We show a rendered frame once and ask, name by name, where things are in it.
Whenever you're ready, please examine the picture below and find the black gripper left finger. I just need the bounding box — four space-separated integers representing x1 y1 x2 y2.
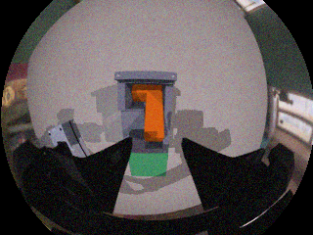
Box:
44 137 132 214

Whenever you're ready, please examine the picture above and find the orange l-shaped part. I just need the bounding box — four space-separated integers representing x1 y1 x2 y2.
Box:
130 85 164 141

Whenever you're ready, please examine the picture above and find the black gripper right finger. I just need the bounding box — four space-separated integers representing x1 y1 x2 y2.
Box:
181 138 266 211

